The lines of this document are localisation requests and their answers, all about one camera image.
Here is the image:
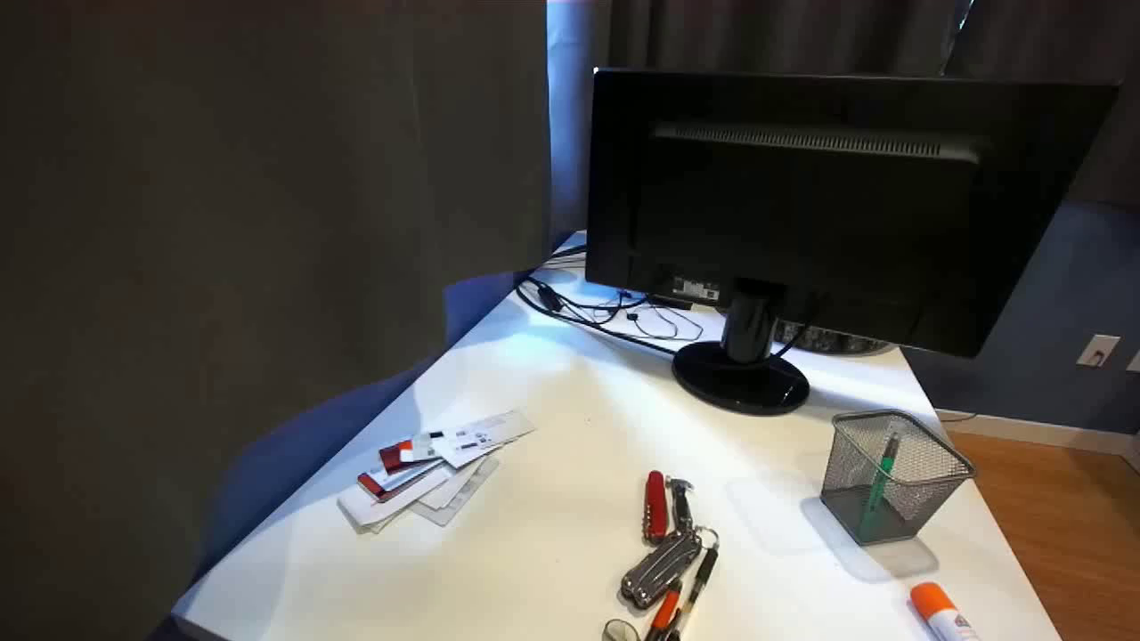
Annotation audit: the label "white card with dark print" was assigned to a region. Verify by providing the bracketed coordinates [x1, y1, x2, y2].
[408, 407, 536, 475]

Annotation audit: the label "red pocket knife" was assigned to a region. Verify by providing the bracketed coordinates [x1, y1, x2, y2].
[640, 465, 678, 549]

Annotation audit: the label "white wall outlet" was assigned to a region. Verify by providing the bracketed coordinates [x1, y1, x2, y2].
[1076, 331, 1127, 370]

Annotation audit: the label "black mesh pen holder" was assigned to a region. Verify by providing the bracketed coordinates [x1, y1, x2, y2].
[819, 408, 975, 549]

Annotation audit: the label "dark fabric panel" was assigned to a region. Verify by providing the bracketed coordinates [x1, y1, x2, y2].
[0, 0, 551, 641]

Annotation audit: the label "clear plastic card sleeve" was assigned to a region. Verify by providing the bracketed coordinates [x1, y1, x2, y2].
[414, 455, 503, 530]

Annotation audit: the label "white card with red stripe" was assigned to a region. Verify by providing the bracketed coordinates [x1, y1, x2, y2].
[336, 439, 462, 533]

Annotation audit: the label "silver key carabiner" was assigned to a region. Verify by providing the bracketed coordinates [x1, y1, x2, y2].
[667, 477, 699, 538]

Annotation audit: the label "grey folding multitool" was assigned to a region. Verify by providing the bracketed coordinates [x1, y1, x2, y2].
[615, 526, 705, 617]

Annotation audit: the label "white glue stick orange cap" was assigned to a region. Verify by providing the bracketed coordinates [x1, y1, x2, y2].
[907, 579, 984, 641]

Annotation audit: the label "black monitor cables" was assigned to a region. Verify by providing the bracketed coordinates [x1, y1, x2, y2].
[508, 243, 719, 360]

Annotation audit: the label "black pen with orange grip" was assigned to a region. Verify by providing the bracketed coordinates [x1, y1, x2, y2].
[646, 541, 723, 641]

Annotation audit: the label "green pen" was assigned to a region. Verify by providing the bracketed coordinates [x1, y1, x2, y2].
[859, 432, 905, 533]

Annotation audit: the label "slim black monitor on stand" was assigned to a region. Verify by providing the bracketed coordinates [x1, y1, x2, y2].
[584, 65, 1122, 419]

